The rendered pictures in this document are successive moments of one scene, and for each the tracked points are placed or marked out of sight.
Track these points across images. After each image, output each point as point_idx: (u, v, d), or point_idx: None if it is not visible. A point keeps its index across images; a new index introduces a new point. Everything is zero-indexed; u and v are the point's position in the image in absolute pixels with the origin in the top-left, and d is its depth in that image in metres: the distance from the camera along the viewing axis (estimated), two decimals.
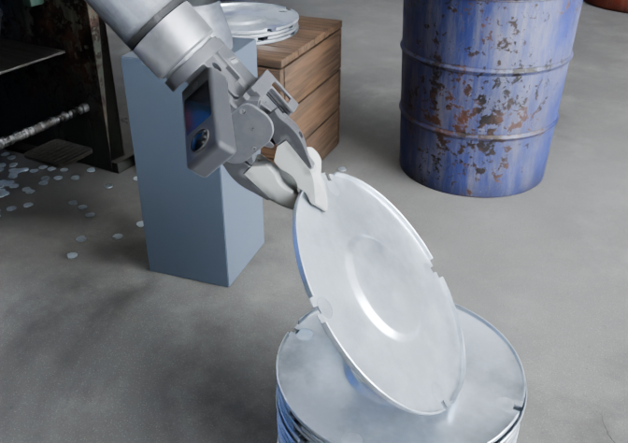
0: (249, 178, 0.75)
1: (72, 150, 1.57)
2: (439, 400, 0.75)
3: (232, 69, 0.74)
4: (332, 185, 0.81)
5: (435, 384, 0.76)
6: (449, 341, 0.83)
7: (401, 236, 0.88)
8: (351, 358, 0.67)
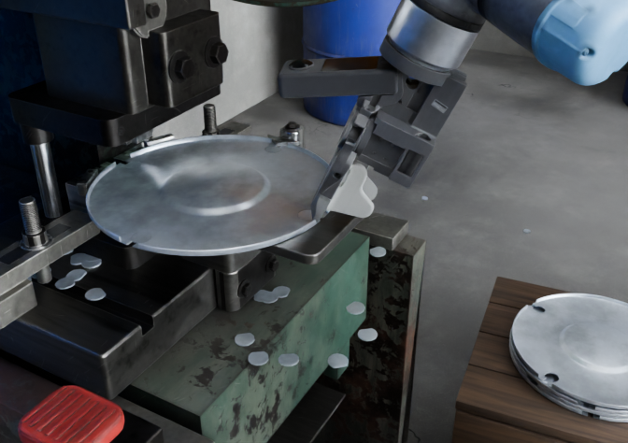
0: None
1: None
2: (131, 162, 0.89)
3: (422, 103, 0.66)
4: (310, 215, 0.77)
5: (135, 167, 0.87)
6: (107, 200, 0.80)
7: (196, 238, 0.73)
8: (237, 141, 0.94)
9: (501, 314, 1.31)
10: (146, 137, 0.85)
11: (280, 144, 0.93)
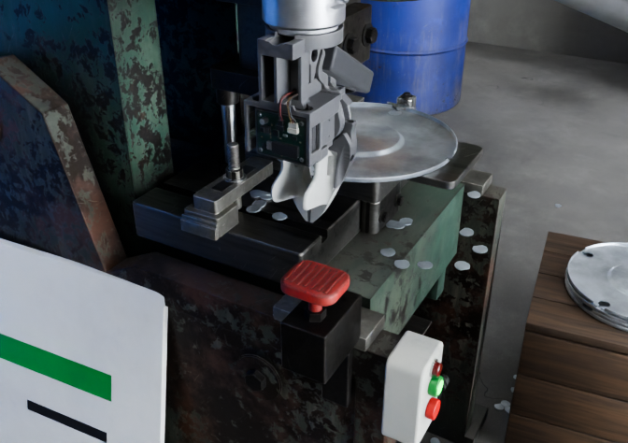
0: (343, 153, 0.71)
1: None
2: None
3: None
4: (395, 112, 1.18)
5: None
6: (388, 173, 0.98)
7: (435, 140, 1.08)
8: None
9: (555, 260, 1.57)
10: None
11: (400, 108, 1.18)
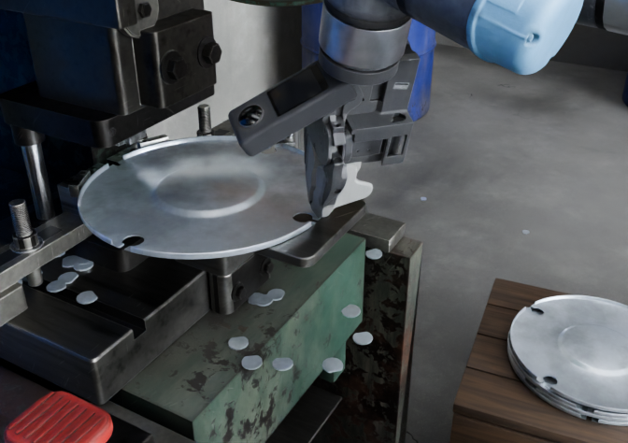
0: (306, 141, 0.72)
1: None
2: None
3: (384, 91, 0.63)
4: None
5: None
6: (196, 148, 0.92)
7: (111, 188, 0.82)
8: None
9: (499, 316, 1.30)
10: (138, 138, 0.84)
11: (276, 145, 0.92)
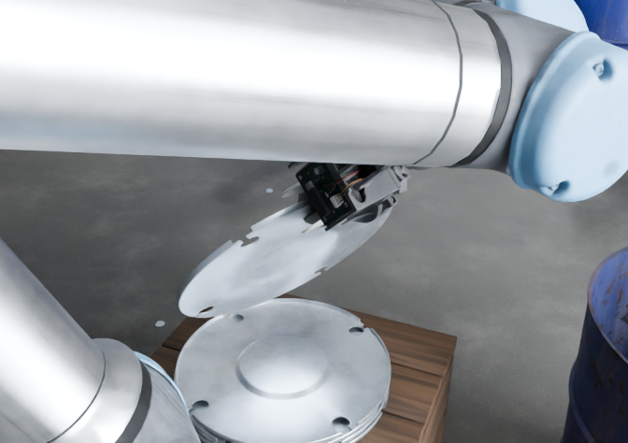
0: None
1: None
2: None
3: None
4: None
5: None
6: (365, 232, 0.92)
7: (282, 286, 0.96)
8: (292, 214, 0.73)
9: (200, 323, 1.08)
10: None
11: None
